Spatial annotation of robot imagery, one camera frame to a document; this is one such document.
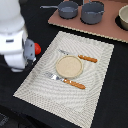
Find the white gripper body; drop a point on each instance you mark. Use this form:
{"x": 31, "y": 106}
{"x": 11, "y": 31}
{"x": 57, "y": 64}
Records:
{"x": 18, "y": 50}

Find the grey frying pan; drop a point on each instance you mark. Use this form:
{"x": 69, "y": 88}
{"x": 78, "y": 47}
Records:
{"x": 67, "y": 9}

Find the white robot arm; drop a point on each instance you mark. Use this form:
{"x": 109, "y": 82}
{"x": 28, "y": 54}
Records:
{"x": 11, "y": 20}

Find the pink stove board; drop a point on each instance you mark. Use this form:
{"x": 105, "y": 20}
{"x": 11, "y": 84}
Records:
{"x": 106, "y": 28}

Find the round beige plate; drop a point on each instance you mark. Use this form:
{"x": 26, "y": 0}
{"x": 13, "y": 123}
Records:
{"x": 69, "y": 66}

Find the beige woven placemat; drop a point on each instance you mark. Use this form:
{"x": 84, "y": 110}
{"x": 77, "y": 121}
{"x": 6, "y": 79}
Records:
{"x": 75, "y": 105}

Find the grey pot with lid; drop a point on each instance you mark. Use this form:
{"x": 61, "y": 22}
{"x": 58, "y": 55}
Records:
{"x": 92, "y": 12}

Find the beige bowl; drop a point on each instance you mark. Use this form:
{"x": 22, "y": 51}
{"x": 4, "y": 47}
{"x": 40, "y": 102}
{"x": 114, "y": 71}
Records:
{"x": 123, "y": 14}

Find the wooden handled fork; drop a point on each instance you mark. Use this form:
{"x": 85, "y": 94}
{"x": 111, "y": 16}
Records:
{"x": 55, "y": 77}

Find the wooden handled knife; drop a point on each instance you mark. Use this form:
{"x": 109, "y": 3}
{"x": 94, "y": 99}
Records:
{"x": 80, "y": 56}

